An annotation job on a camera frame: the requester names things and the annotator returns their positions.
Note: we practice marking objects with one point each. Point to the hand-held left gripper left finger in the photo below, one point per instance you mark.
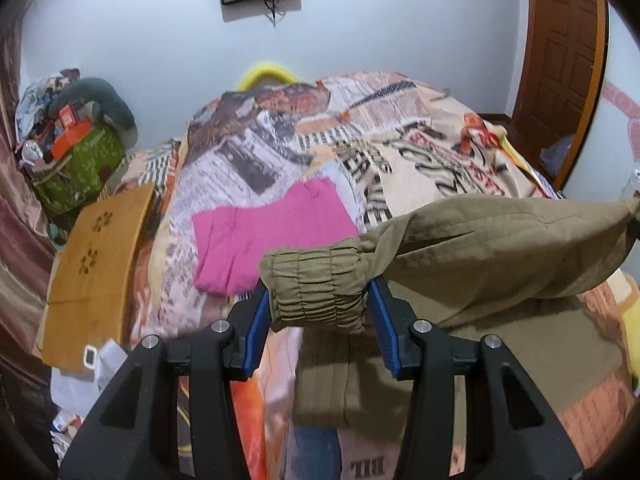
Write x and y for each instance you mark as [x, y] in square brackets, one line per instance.
[257, 321]

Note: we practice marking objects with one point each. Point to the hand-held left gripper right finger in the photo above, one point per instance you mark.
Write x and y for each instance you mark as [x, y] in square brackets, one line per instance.
[385, 327]

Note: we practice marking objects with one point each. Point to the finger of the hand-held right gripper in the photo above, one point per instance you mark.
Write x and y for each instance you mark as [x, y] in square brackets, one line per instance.
[635, 225]

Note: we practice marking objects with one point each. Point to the olive green pants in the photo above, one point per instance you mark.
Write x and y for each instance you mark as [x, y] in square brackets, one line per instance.
[475, 240]

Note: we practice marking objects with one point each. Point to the pink folded cloth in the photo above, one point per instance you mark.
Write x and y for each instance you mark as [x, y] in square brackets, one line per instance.
[270, 230]

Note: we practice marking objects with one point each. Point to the pale blue cloth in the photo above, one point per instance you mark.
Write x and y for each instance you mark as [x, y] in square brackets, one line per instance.
[557, 155]

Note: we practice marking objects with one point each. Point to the small white device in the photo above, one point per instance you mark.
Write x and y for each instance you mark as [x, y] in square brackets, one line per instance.
[90, 357]

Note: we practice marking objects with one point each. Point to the wooden lap table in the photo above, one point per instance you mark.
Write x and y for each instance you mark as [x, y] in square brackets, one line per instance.
[90, 270]

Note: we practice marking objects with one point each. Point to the printed blanket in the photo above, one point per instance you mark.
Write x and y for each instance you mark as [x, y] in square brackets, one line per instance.
[300, 150]

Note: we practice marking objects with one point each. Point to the brown wooden door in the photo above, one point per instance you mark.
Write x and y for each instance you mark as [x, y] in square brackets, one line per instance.
[560, 60]

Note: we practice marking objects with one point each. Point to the white plastic bag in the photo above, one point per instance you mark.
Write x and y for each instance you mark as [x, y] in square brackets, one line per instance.
[80, 390]

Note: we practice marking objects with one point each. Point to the green patterned bag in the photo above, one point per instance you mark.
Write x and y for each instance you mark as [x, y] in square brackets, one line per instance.
[82, 170]

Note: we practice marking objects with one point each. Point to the brown satin curtain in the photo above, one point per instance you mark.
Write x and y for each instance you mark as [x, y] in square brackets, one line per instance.
[20, 260]

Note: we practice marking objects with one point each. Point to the yellow cushion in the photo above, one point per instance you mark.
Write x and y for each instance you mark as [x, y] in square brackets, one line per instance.
[265, 71]

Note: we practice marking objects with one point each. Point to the orange box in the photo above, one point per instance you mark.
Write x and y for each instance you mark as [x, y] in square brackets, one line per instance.
[72, 139]

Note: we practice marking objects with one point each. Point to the grey plush toy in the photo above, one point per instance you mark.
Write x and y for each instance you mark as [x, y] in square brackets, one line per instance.
[107, 97]

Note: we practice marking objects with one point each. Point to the small red box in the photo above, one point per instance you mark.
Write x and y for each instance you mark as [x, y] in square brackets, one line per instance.
[68, 116]

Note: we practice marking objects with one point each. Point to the printed fabric bundle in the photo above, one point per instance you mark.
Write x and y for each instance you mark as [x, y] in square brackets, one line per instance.
[37, 95]

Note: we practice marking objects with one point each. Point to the pink wall sticker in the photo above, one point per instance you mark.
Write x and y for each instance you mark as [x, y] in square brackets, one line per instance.
[625, 105]

